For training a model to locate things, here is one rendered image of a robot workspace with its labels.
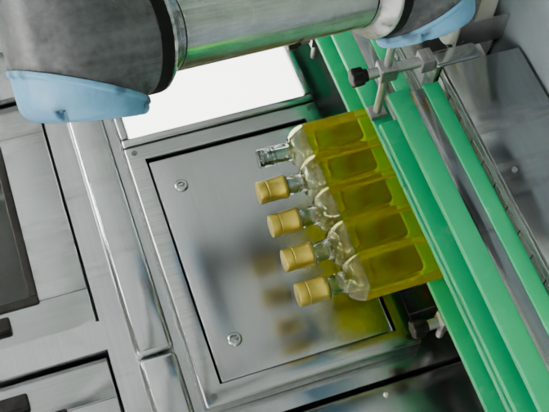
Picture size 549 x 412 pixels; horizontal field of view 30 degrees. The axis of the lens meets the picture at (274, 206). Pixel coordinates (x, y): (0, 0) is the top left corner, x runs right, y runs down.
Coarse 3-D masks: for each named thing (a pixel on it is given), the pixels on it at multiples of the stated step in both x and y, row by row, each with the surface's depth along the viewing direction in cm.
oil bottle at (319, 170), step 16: (352, 144) 154; (368, 144) 154; (304, 160) 153; (320, 160) 152; (336, 160) 152; (352, 160) 152; (368, 160) 152; (384, 160) 153; (304, 176) 152; (320, 176) 151; (336, 176) 151; (352, 176) 151; (304, 192) 154
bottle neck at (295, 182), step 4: (284, 176) 152; (288, 176) 152; (292, 176) 152; (296, 176) 152; (300, 176) 152; (288, 180) 152; (292, 180) 152; (296, 180) 152; (300, 180) 152; (288, 184) 151; (292, 184) 152; (296, 184) 152; (300, 184) 152; (288, 188) 151; (292, 188) 152; (296, 188) 152; (300, 188) 152; (292, 192) 152; (296, 192) 153
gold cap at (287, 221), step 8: (296, 208) 149; (272, 216) 148; (280, 216) 148; (288, 216) 148; (296, 216) 148; (272, 224) 148; (280, 224) 148; (288, 224) 148; (296, 224) 148; (272, 232) 149; (280, 232) 148; (288, 232) 149
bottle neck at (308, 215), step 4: (300, 208) 150; (304, 208) 150; (308, 208) 150; (312, 208) 149; (300, 212) 149; (304, 212) 149; (308, 212) 149; (312, 212) 149; (304, 216) 149; (308, 216) 149; (312, 216) 149; (316, 216) 149; (304, 220) 149; (308, 220) 149; (312, 220) 149; (316, 220) 149; (304, 224) 149; (308, 224) 150; (312, 224) 150
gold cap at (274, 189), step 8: (280, 176) 152; (256, 184) 151; (264, 184) 151; (272, 184) 151; (280, 184) 151; (256, 192) 153; (264, 192) 150; (272, 192) 151; (280, 192) 151; (288, 192) 151; (264, 200) 151; (272, 200) 152
